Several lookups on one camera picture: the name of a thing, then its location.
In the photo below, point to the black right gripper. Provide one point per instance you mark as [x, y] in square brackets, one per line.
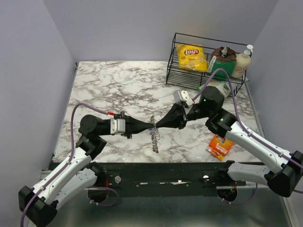
[173, 118]

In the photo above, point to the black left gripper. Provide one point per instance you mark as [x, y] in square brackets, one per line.
[133, 126]

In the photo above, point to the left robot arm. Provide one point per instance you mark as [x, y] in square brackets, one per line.
[41, 202]

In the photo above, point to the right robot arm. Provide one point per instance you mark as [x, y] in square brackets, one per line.
[281, 170]

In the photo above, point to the orange razor blade box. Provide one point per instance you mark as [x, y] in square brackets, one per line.
[219, 147]

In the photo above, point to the green white snack bag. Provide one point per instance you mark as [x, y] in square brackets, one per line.
[220, 86]

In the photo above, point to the yellow Lays chips bag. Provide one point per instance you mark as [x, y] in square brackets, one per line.
[191, 57]

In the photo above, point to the green brown coffee bag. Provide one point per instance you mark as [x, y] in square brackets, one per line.
[224, 58]

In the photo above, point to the cream lotion pump bottle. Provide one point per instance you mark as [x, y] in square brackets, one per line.
[242, 62]

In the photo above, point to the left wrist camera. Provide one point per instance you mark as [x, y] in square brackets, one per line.
[117, 126]

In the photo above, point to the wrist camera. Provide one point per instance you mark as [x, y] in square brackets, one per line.
[117, 126]
[182, 98]

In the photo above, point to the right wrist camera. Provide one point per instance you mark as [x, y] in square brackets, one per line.
[182, 98]

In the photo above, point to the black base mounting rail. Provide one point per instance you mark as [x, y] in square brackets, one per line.
[166, 179]

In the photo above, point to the black wire rack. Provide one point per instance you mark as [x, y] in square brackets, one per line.
[192, 79]

